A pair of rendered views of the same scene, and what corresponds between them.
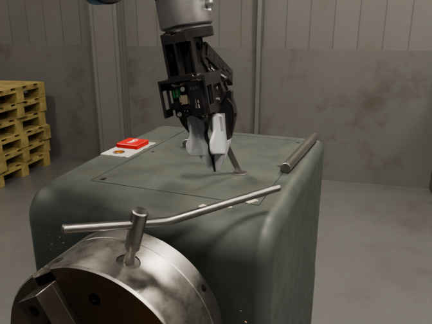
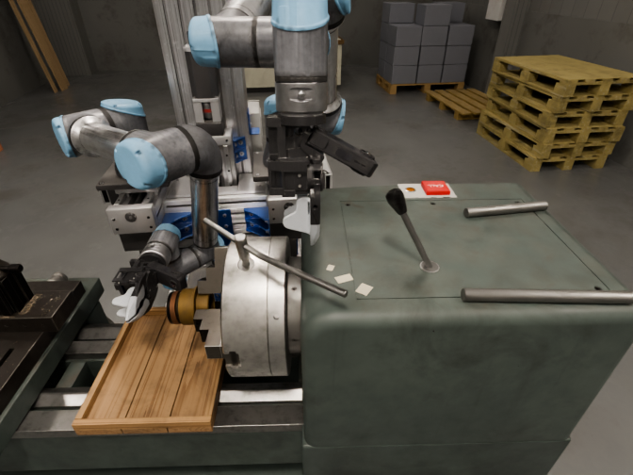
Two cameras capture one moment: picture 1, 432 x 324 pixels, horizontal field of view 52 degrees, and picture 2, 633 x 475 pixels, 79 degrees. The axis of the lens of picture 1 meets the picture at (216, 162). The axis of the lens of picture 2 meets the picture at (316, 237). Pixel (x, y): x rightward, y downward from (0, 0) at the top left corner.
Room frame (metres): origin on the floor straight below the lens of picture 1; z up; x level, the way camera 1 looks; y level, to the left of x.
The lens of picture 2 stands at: (0.45, -0.50, 1.71)
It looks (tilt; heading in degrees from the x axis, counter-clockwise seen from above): 34 degrees down; 67
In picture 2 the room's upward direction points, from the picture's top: straight up
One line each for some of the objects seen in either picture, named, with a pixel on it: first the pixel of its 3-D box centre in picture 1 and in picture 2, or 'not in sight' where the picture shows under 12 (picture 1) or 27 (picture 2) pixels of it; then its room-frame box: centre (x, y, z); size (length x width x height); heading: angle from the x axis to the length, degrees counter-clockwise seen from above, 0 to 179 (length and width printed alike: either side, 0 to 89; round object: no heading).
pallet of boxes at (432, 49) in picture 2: not in sight; (423, 47); (5.07, 5.73, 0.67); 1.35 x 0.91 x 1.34; 166
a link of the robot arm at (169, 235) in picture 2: not in sight; (164, 242); (0.39, 0.51, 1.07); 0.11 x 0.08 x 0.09; 69
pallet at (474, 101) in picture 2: not in sight; (467, 104); (4.98, 4.28, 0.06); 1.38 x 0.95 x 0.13; 75
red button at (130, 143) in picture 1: (132, 144); (435, 188); (1.07, 0.21, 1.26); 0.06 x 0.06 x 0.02; 69
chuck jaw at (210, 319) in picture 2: not in sight; (217, 335); (0.47, 0.10, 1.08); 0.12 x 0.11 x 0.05; 69
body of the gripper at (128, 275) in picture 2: not in sight; (141, 277); (0.32, 0.37, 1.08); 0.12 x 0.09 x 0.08; 69
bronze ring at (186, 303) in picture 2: not in sight; (191, 306); (0.43, 0.21, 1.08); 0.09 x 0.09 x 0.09; 70
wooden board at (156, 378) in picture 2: not in sight; (167, 361); (0.34, 0.25, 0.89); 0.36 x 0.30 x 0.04; 69
